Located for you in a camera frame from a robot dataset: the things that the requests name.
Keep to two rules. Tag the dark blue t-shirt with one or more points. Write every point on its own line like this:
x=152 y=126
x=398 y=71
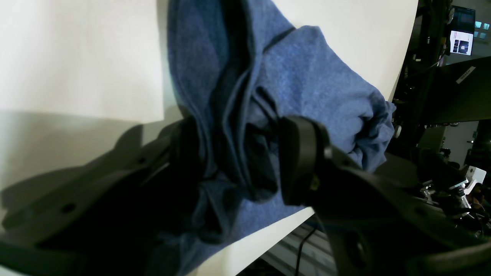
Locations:
x=237 y=66

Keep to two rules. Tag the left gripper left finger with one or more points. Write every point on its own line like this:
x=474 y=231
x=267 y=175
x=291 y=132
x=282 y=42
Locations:
x=106 y=222

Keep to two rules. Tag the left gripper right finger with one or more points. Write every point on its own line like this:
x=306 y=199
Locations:
x=374 y=227

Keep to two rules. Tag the wall monitor screen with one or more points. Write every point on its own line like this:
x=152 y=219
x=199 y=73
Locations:
x=462 y=26

